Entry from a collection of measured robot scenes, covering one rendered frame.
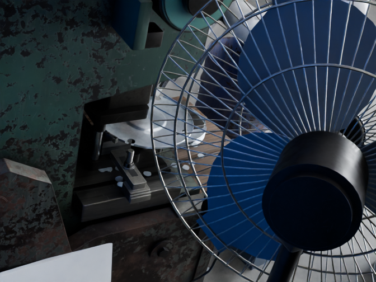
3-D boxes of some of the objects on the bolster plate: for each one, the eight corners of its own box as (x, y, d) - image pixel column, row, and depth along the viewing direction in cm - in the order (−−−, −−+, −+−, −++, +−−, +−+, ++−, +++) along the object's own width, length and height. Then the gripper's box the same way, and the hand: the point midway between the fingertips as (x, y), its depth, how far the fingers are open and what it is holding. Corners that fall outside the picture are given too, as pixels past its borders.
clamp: (123, 161, 182) (129, 132, 176) (150, 200, 171) (156, 170, 165) (104, 165, 179) (109, 135, 173) (130, 203, 168) (136, 174, 162)
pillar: (97, 154, 177) (103, 113, 169) (99, 159, 175) (106, 118, 167) (89, 156, 176) (95, 114, 168) (92, 160, 174) (98, 119, 166)
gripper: (214, 44, 189) (172, 108, 197) (191, 23, 198) (151, 87, 205) (197, 36, 184) (154, 103, 191) (174, 15, 192) (134, 80, 199)
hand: (159, 85), depth 197 cm, fingers closed
